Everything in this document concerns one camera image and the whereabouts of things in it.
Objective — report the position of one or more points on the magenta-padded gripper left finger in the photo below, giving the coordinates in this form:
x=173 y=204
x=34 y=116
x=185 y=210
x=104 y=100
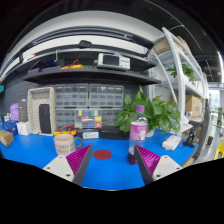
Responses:
x=61 y=166

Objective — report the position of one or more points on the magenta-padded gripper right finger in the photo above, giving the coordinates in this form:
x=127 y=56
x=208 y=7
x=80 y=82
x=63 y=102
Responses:
x=160 y=166

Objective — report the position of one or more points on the clear bottle with purple label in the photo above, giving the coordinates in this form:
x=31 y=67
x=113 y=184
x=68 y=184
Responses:
x=138 y=131

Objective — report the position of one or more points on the beige patterned mug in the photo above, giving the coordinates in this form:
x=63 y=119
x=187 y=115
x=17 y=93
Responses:
x=65 y=145

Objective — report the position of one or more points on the white flat box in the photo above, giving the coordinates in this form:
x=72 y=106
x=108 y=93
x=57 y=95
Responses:
x=171 y=142

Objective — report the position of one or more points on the yellow multimeter with red leads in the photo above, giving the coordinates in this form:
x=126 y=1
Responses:
x=65 y=131

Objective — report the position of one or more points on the flat round red coaster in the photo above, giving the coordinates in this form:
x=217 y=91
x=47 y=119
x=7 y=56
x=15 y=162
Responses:
x=102 y=154

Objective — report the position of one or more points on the black box with white label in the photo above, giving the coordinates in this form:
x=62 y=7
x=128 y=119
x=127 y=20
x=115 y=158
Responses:
x=90 y=134

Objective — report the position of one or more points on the black stand device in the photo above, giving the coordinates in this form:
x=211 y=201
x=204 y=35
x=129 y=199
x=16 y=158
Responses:
x=192 y=135

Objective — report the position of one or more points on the black rectangular box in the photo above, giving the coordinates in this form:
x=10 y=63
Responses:
x=45 y=119

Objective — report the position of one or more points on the green potted plant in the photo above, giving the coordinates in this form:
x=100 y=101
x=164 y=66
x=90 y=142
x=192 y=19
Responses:
x=160 y=113

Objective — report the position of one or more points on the small white box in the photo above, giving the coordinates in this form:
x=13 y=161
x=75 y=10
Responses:
x=24 y=128

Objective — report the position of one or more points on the clear box with coloured parts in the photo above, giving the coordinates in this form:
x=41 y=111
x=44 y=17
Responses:
x=88 y=119

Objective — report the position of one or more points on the beige perforated basket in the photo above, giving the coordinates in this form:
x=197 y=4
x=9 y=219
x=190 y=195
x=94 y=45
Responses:
x=33 y=113

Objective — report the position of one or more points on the brown cardboard box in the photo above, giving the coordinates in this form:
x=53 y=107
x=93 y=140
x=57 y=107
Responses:
x=6 y=138

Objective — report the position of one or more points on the blue box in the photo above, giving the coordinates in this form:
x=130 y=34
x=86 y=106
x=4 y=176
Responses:
x=10 y=127

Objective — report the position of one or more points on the dark grey upright box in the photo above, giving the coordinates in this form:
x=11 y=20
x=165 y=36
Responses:
x=23 y=110

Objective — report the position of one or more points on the purple bag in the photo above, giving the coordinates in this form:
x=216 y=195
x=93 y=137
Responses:
x=14 y=112

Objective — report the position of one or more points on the white shelf unit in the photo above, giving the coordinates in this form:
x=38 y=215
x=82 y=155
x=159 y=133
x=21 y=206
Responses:
x=181 y=83

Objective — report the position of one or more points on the white oscilloscope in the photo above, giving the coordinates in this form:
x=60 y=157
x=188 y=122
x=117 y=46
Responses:
x=113 y=61

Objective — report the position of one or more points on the black rounded object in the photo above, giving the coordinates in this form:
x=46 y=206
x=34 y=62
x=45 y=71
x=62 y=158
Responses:
x=85 y=44

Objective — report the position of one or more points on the black wall shelf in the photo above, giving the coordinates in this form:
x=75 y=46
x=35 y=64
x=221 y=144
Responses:
x=90 y=76

